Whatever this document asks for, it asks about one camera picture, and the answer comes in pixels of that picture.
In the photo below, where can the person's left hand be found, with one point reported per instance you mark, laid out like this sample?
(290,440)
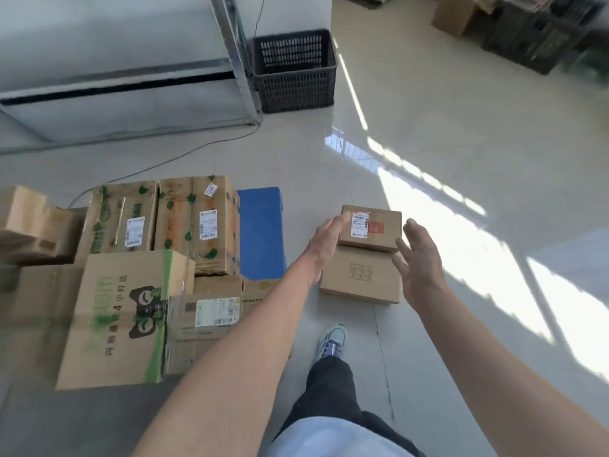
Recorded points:
(326,247)

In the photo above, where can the person's right hand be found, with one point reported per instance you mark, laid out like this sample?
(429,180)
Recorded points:
(423,271)

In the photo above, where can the box with cart drawing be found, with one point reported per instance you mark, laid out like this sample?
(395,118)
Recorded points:
(361,276)

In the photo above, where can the box with red stamp label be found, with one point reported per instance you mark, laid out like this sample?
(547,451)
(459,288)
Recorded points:
(385,228)

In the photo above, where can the blue plastic pallet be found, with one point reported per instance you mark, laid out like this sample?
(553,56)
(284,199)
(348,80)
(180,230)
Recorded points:
(261,233)

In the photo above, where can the orange leaf box 8935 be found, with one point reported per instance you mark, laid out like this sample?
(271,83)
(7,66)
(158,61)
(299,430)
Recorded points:
(223,242)

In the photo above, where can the box with yellow-edged label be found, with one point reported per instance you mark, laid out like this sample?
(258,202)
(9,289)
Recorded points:
(190,347)

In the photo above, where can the green leaf box 0245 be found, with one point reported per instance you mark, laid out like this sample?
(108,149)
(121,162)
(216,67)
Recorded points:
(109,228)

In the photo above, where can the brown cardboard box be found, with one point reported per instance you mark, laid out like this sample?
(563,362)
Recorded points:
(454,14)

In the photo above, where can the person's left forearm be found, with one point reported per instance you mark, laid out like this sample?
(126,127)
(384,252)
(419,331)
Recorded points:
(228,376)

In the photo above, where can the person's right forearm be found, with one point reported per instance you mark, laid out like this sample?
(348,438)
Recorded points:
(499,376)

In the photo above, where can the person's left shoe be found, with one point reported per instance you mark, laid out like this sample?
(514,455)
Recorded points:
(331,342)

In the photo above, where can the person's left leg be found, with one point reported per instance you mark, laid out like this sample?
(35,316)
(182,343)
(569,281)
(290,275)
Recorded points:
(328,390)

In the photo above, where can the person's leg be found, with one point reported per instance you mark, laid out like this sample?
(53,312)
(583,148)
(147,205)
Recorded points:
(390,433)
(328,390)

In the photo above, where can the person's right leg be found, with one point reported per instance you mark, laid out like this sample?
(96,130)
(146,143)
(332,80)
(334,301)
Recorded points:
(390,433)

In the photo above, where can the person's white shirt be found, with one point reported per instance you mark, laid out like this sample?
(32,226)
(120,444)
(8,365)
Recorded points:
(333,442)

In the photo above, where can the black plastic crate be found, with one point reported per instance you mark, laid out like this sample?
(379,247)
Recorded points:
(295,71)
(533,38)

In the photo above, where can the silver metal shelf rack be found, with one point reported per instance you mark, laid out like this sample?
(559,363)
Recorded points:
(238,57)

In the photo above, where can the black and green dustpan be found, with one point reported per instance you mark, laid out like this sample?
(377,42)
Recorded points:
(590,66)

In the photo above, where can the stack of newspapers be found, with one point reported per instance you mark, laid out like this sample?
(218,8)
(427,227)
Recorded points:
(518,0)

